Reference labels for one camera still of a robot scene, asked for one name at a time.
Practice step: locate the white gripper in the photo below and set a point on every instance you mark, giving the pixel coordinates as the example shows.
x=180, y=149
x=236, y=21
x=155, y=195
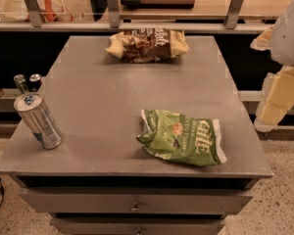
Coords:
x=288, y=43

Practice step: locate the brown chip bag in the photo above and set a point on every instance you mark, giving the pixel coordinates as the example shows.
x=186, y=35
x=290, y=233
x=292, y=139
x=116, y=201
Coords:
x=147, y=45

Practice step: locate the green jalapeno chip bag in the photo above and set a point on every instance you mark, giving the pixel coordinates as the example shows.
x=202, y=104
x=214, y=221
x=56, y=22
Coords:
x=182, y=139

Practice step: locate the white orange plastic bag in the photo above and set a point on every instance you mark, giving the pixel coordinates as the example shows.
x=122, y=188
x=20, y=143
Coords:
x=16, y=11

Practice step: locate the grey drawer cabinet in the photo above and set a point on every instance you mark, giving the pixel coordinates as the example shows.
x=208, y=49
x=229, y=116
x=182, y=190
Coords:
x=97, y=100

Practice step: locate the dark can on shelf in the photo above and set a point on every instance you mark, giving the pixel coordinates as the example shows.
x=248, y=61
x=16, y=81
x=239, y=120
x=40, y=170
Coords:
x=35, y=81

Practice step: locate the silver blue energy drink can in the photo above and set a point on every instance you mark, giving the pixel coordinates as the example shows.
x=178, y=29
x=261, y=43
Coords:
x=38, y=118

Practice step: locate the upper grey drawer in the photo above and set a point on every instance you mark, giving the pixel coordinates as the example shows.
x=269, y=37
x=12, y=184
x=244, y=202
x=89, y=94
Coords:
x=136, y=201

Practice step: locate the grey drawer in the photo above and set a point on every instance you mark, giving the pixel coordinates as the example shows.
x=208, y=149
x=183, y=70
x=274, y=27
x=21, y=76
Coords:
x=136, y=201
x=137, y=226

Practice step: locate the lower grey drawer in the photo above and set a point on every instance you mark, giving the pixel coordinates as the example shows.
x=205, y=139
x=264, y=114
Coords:
x=137, y=226

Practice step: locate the right metal rail bracket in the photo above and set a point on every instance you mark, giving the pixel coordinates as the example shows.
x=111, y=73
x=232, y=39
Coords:
x=232, y=15

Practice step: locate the metal rail bracket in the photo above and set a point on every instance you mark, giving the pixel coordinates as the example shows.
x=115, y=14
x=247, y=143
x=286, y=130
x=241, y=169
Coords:
x=114, y=13
x=34, y=15
x=232, y=15

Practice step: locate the middle metal rail bracket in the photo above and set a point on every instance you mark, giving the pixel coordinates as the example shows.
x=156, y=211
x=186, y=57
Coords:
x=114, y=13

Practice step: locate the left metal rail bracket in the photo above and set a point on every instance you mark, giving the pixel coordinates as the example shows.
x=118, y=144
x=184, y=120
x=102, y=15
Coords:
x=34, y=15

